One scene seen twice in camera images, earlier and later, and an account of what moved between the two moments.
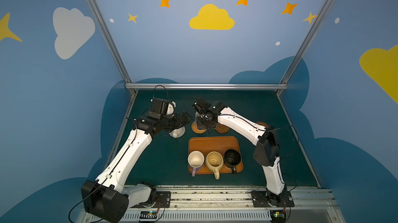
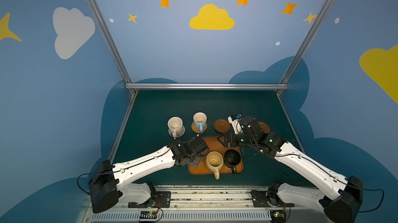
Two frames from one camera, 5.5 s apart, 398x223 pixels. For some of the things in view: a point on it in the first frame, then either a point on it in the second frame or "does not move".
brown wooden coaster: x=222 y=128 does not move
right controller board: x=278 y=216 does not move
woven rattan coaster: x=196 y=129 does not move
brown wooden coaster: x=263 y=124 does not move
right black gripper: x=203 y=120 to x=235 y=137
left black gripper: x=179 y=120 to x=193 y=154
